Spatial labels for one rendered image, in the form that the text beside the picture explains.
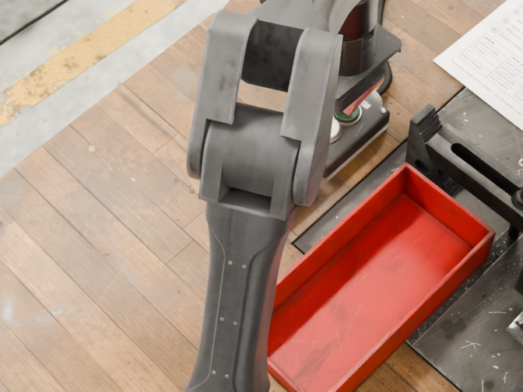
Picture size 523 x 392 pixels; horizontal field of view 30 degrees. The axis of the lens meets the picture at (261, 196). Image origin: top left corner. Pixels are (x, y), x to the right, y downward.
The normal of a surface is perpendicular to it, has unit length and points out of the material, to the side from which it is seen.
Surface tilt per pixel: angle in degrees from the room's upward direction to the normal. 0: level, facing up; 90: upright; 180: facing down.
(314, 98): 43
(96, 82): 0
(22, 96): 0
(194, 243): 0
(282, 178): 54
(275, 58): 68
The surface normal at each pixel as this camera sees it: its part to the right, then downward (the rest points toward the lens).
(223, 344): -0.29, 0.38
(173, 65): -0.07, -0.50
